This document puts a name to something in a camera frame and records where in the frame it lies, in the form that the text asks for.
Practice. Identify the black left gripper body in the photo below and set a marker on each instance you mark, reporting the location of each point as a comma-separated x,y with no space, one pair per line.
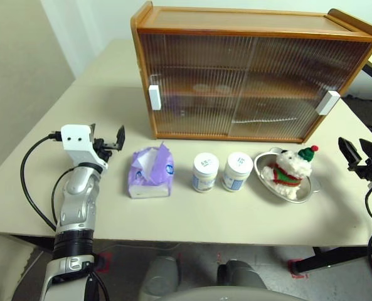
102,149

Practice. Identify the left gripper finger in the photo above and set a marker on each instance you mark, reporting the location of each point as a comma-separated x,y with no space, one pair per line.
120,138
93,131

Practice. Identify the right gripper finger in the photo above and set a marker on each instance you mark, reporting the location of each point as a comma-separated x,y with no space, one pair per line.
348,153
369,152

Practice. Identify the purple tissue pack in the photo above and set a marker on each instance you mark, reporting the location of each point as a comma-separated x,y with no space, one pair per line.
160,166

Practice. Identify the white plush toy green hat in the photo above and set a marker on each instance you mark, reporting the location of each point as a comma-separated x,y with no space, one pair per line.
286,169

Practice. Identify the silver metal bowl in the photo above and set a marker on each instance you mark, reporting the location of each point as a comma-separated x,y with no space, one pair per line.
261,163

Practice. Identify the ribbed glass sliding door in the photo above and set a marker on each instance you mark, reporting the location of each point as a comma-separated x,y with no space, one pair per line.
298,78
204,78

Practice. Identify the white jar blue label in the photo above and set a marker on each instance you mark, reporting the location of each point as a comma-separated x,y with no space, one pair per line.
204,178
236,175

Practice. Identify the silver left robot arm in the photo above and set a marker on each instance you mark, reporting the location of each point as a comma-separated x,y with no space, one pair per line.
76,203

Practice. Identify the wooden cabinet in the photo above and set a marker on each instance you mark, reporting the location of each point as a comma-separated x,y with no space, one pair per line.
236,19

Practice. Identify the black table leg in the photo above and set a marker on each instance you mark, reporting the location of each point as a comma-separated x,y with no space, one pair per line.
330,258

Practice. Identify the dark grey rounded shape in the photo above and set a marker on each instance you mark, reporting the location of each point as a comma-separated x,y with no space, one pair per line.
239,276

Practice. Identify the grey curved robot body edge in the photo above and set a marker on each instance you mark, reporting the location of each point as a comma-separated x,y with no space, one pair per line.
229,294

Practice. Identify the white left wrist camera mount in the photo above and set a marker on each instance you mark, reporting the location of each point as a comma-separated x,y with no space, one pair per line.
76,138

